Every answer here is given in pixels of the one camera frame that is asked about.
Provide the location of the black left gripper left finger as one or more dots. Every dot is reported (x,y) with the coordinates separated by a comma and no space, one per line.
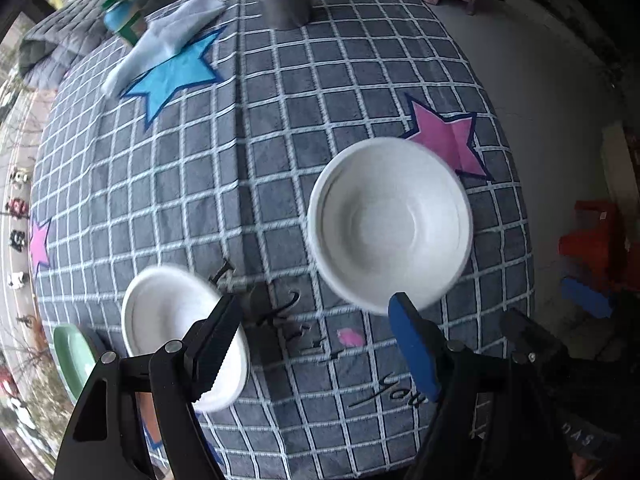
(104,438)

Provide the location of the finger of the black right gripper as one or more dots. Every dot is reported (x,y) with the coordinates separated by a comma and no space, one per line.
(531,339)
(588,299)

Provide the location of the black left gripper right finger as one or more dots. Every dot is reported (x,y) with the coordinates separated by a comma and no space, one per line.
(438,372)

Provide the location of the white paper bowl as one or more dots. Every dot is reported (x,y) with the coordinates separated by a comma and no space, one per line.
(161,303)
(388,215)

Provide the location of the red plastic stool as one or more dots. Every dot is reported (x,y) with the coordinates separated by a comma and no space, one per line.
(597,245)

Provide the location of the green square plate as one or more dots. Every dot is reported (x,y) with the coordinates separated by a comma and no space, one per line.
(76,350)

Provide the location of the grey checked tablecloth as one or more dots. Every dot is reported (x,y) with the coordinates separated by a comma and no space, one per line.
(223,175)

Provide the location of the grey quilted cushion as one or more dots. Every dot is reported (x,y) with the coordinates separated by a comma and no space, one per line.
(50,48)

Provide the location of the white folded cloth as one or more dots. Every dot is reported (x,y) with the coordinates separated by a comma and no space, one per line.
(164,39)

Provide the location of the green blue bottle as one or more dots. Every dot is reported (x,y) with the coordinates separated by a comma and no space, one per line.
(124,19)

